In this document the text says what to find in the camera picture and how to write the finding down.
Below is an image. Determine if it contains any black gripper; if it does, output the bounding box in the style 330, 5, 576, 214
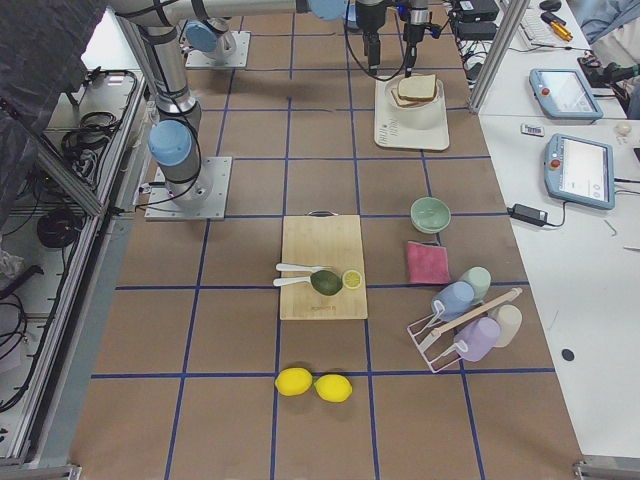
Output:
355, 0, 389, 74
402, 9, 440, 78

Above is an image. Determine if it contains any cream round plate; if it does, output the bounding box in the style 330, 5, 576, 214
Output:
384, 77, 446, 131

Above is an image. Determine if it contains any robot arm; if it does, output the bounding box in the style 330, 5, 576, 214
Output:
109, 1, 349, 208
184, 1, 442, 80

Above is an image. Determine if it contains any bread slice on plate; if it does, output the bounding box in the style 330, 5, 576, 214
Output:
391, 89, 427, 108

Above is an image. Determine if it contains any cream bear tray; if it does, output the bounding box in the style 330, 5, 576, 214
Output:
374, 78, 450, 151

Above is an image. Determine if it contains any upper teach pendant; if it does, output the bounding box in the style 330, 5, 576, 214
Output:
529, 69, 604, 121

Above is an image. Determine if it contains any teach pendant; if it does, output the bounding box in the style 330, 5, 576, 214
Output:
543, 134, 615, 210
529, 69, 604, 121

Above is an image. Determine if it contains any green bowl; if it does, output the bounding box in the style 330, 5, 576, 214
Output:
410, 197, 451, 234

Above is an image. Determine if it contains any wooden cutting board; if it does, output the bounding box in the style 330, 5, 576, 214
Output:
280, 215, 368, 320

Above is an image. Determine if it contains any black power adapter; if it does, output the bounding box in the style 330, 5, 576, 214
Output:
507, 203, 548, 227

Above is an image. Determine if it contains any lower teach pendant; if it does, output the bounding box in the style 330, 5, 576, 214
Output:
543, 134, 615, 210

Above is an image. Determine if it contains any pink cloth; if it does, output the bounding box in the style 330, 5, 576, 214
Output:
406, 241, 451, 284

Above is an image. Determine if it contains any lemon slice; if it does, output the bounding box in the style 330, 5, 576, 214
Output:
342, 269, 363, 290

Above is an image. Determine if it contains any white plastic utensil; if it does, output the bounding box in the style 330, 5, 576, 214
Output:
272, 275, 311, 287
275, 263, 331, 273

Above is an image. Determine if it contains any green cup on rack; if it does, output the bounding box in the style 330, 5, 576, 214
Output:
459, 266, 492, 304

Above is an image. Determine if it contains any avocado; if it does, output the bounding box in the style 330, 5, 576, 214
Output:
310, 270, 343, 296

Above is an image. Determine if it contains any blue cup on rack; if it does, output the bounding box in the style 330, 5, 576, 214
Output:
431, 281, 475, 322

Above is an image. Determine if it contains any metal dish rack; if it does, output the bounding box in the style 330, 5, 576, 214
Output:
406, 287, 523, 374

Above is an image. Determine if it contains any beige cup on rack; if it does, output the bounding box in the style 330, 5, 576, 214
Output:
488, 304, 523, 348

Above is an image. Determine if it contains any purple cup on rack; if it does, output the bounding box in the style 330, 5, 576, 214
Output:
454, 317, 501, 362

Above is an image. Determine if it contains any right yellow lemon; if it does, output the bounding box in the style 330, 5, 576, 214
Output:
314, 374, 353, 403

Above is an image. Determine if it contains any yellow lemon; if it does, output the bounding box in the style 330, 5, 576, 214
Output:
314, 374, 353, 403
274, 367, 313, 397

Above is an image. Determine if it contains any left yellow lemon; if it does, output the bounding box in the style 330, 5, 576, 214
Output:
274, 367, 313, 397

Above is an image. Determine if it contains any aluminium frame post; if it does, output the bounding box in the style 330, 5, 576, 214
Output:
469, 0, 529, 114

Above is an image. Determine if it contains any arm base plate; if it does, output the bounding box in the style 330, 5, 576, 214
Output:
144, 157, 232, 221
186, 29, 251, 70

